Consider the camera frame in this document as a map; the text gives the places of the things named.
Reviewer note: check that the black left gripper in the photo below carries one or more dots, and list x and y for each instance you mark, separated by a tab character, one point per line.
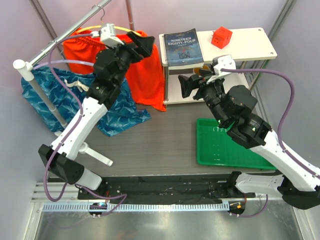
131	49

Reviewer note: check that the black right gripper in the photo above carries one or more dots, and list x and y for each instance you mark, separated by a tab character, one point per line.
188	84

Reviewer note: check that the yellow hanger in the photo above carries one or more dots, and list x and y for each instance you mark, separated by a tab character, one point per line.
130	19

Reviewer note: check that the orange shorts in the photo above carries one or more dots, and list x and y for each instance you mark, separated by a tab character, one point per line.
145	78

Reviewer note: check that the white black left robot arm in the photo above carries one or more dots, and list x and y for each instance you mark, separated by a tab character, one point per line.
60	156

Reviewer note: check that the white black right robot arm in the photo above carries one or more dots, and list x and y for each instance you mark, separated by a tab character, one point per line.
298	183

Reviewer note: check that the blue patterned shorts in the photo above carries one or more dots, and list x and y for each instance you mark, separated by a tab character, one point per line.
120	117

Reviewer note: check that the Nineteen Eighty-Four book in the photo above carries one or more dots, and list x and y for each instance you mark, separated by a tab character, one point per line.
183	50

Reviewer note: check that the white two-tier shelf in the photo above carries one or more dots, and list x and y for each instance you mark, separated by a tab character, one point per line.
246	45

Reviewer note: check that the red cube power strip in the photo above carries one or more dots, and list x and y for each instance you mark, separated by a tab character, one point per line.
221	37

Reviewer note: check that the green plastic tray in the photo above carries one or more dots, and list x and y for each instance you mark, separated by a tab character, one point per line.
215	148

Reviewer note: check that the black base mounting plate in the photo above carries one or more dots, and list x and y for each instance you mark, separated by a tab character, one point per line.
166	189

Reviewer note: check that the white clothes rack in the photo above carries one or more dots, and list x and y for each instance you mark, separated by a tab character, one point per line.
20	66

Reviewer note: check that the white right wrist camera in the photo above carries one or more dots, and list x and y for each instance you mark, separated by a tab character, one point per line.
220	66

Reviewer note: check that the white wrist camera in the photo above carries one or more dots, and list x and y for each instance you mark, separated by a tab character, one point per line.
220	66
107	35

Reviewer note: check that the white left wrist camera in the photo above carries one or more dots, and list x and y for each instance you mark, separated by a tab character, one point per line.
107	35

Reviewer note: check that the white slotted cable duct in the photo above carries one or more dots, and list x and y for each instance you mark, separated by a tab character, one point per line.
94	207

